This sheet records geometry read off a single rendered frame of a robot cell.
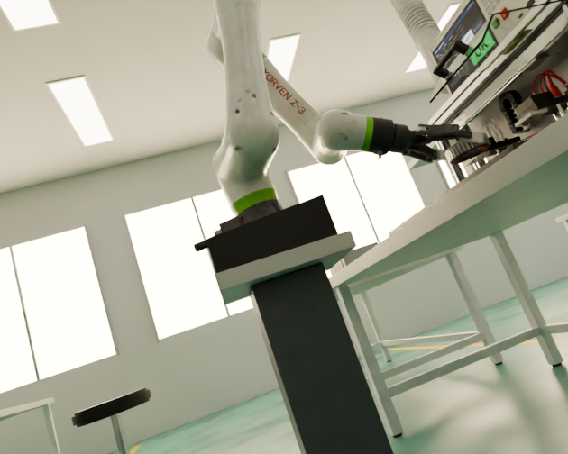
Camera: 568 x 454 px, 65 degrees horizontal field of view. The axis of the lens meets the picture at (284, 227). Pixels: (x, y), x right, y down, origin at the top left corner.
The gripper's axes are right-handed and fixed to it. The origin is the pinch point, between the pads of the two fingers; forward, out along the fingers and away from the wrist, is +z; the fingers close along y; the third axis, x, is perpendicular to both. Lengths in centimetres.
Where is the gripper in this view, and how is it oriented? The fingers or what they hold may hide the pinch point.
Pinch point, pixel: (465, 147)
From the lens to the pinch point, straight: 129.8
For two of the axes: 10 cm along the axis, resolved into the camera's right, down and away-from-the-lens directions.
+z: 9.9, 1.2, 0.4
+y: 0.7, -2.6, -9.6
